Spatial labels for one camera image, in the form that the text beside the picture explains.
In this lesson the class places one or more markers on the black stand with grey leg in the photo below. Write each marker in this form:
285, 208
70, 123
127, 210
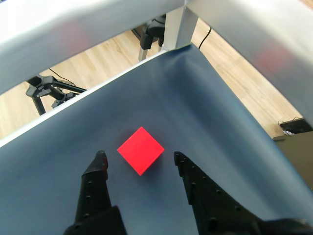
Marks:
152, 29

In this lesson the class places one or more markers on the olive brown box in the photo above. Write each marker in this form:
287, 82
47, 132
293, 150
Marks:
298, 156

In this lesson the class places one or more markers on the grey metal frame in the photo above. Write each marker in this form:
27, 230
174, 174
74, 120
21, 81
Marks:
73, 24

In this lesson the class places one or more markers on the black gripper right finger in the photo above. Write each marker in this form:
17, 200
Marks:
212, 208

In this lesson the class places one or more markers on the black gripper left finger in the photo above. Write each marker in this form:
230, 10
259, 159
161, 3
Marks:
94, 191

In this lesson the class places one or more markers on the red cube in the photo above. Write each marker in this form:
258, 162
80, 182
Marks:
140, 149

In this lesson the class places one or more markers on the black tripod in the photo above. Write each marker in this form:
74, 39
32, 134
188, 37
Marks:
44, 85

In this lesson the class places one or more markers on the blue-grey table mat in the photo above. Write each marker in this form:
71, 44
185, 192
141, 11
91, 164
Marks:
171, 98

